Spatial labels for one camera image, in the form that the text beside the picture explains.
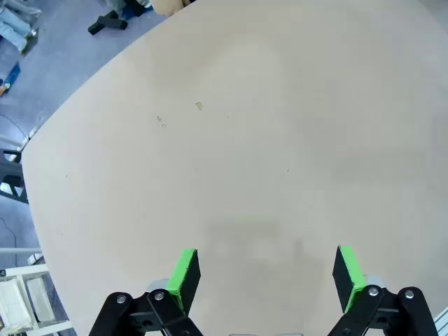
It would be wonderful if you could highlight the black floor stand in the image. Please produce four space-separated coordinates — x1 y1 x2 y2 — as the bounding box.
87 9 129 36

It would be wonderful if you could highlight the aluminium profile rail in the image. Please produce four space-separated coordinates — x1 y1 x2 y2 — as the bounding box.
433 307 448 336

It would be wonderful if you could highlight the white metal shelf frame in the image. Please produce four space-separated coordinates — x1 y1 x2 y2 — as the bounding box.
0 264 75 336

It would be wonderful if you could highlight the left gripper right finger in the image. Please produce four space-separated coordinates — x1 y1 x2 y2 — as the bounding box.
327 244 440 336

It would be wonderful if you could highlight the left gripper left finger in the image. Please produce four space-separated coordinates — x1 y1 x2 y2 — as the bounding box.
87 248 204 336

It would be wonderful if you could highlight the grey plastic stool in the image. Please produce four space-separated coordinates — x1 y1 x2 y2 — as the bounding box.
0 148 29 206

